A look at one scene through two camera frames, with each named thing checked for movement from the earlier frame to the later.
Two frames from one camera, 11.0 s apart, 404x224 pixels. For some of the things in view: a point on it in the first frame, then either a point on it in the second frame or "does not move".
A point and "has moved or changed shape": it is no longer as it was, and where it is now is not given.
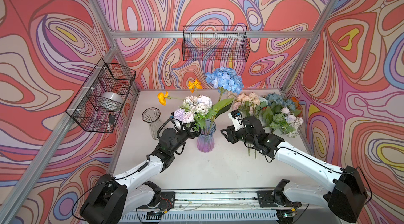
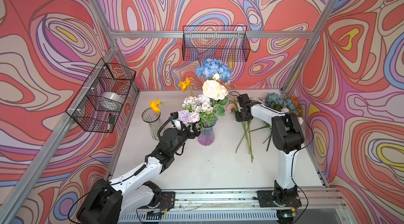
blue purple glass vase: [205, 143] has moved or changed shape
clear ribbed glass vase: [152, 116] does not move
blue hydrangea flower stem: [224, 78] -> [210, 67]
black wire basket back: [217, 43] does not move
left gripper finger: [193, 134] does not move
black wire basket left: [101, 102] does not move
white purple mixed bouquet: [197, 110] does not move
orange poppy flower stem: [192, 85] -> [183, 84]
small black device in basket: [112, 118] does not move
